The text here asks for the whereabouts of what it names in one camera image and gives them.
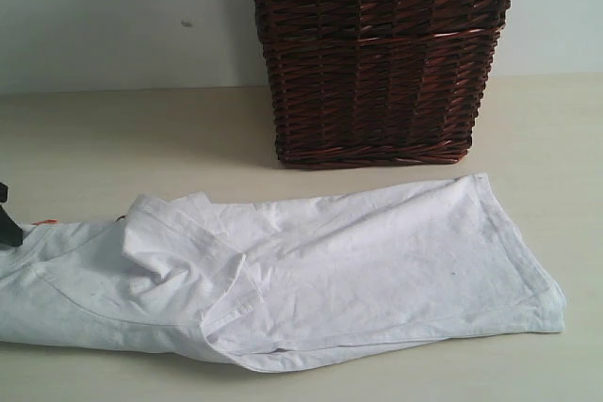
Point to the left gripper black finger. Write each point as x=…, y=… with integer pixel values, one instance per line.
x=11, y=234

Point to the white t-shirt red print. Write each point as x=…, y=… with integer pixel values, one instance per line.
x=281, y=286

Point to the dark brown wicker basket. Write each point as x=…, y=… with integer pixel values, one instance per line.
x=359, y=83

